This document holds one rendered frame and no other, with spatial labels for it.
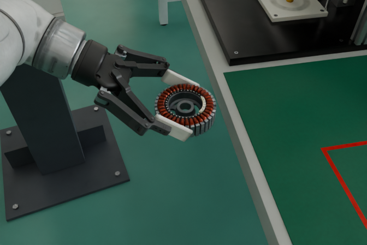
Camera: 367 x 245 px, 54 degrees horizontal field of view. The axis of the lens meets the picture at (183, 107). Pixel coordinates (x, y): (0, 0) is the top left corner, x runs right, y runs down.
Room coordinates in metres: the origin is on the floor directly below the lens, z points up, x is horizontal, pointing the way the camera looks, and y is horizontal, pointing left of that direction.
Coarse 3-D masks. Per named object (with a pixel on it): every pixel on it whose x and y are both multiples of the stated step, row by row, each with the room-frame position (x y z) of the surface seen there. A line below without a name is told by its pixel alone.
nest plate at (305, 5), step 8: (264, 0) 0.89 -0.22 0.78; (272, 0) 0.89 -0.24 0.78; (280, 0) 0.89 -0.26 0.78; (296, 0) 0.89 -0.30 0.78; (304, 0) 0.89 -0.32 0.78; (312, 0) 0.89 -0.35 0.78; (264, 8) 0.86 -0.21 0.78; (272, 8) 0.85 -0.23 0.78; (280, 8) 0.85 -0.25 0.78; (288, 8) 0.85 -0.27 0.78; (296, 8) 0.85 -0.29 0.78; (304, 8) 0.85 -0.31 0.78; (312, 8) 0.85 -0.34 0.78; (320, 8) 0.85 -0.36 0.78; (272, 16) 0.81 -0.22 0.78; (280, 16) 0.81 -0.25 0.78; (288, 16) 0.81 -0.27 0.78; (296, 16) 0.81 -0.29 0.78; (304, 16) 0.81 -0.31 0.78; (312, 16) 0.82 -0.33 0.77; (320, 16) 0.82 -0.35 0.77
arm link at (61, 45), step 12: (60, 24) 0.50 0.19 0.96; (48, 36) 0.47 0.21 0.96; (60, 36) 0.47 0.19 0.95; (72, 36) 0.48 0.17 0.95; (84, 36) 0.49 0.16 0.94; (48, 48) 0.45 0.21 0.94; (60, 48) 0.46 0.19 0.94; (72, 48) 0.46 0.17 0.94; (36, 60) 0.45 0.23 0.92; (48, 60) 0.45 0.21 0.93; (60, 60) 0.45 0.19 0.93; (72, 60) 0.45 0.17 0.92; (48, 72) 0.45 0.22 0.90; (60, 72) 0.45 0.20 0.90; (72, 72) 0.46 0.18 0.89
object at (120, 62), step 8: (120, 64) 0.49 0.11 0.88; (128, 64) 0.50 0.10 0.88; (136, 64) 0.51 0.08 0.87; (144, 64) 0.52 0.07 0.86; (152, 64) 0.53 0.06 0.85; (160, 64) 0.54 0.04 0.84; (168, 64) 0.54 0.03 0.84; (136, 72) 0.51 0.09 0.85; (144, 72) 0.51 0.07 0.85; (152, 72) 0.52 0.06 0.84
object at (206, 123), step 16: (160, 96) 0.48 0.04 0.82; (176, 96) 0.49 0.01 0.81; (192, 96) 0.49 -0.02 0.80; (208, 96) 0.48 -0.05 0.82; (160, 112) 0.44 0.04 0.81; (176, 112) 0.46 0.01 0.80; (192, 112) 0.45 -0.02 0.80; (208, 112) 0.44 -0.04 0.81; (192, 128) 0.41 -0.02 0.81; (208, 128) 0.43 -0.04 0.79
